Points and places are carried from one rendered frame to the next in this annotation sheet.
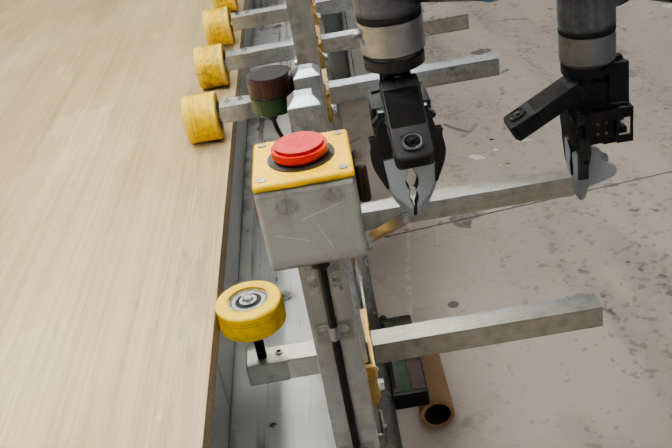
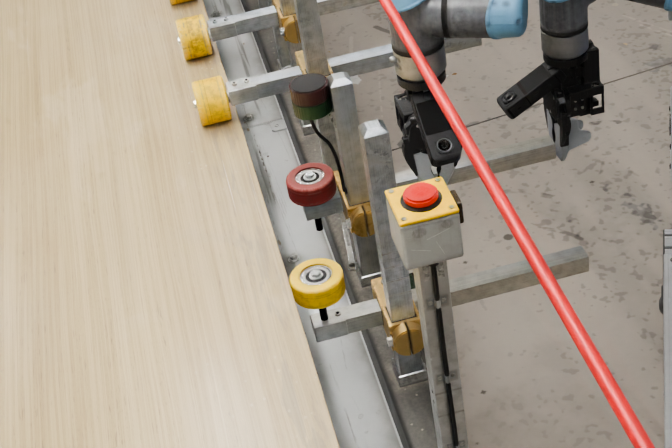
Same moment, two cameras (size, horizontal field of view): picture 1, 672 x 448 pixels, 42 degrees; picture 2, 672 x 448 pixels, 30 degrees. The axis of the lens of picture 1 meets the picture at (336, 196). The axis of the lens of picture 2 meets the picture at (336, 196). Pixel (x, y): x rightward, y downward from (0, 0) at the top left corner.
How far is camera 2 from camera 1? 0.86 m
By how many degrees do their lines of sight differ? 10
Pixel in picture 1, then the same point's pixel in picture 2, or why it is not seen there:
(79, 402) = (209, 366)
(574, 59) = (555, 52)
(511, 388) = (486, 323)
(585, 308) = (575, 259)
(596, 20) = (573, 22)
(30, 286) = (114, 276)
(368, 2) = not seen: hidden behind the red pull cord
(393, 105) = (425, 115)
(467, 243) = not seen: hidden behind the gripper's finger
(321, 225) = (438, 241)
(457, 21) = not seen: outside the picture
